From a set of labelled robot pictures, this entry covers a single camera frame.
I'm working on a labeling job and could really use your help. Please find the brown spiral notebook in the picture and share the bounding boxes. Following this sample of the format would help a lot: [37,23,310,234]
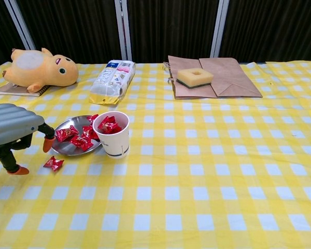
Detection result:
[0,82,50,98]

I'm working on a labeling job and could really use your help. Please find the brown paper bag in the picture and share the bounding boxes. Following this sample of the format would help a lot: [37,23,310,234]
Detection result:
[163,55,263,100]

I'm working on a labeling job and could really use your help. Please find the white plastic food package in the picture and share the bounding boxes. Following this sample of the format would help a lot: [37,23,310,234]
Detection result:
[89,60,136,105]

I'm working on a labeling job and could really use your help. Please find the white paper cup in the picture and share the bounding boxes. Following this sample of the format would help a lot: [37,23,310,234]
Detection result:
[92,110,130,159]

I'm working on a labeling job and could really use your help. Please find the round metal plate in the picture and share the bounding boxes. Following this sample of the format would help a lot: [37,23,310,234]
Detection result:
[51,115,103,156]

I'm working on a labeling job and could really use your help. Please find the grey metal frame post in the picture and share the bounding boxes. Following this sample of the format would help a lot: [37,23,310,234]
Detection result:
[114,0,133,61]
[4,0,37,51]
[210,0,230,59]

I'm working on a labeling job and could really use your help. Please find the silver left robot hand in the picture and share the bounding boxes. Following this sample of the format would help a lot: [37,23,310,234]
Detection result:
[0,103,56,175]

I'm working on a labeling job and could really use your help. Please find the yellow sponge with hole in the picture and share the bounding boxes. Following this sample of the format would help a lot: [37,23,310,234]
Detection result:
[176,67,214,89]

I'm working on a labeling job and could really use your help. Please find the yellow white checkered tablecloth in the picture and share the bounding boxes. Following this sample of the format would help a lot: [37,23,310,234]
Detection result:
[0,61,311,249]

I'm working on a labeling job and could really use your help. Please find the yellow plush animal toy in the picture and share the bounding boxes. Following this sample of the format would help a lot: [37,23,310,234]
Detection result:
[2,47,79,93]

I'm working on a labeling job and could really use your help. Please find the black pleated curtain panel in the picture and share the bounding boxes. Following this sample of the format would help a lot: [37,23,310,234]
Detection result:
[0,0,26,70]
[17,0,123,65]
[219,0,311,63]
[126,0,220,64]

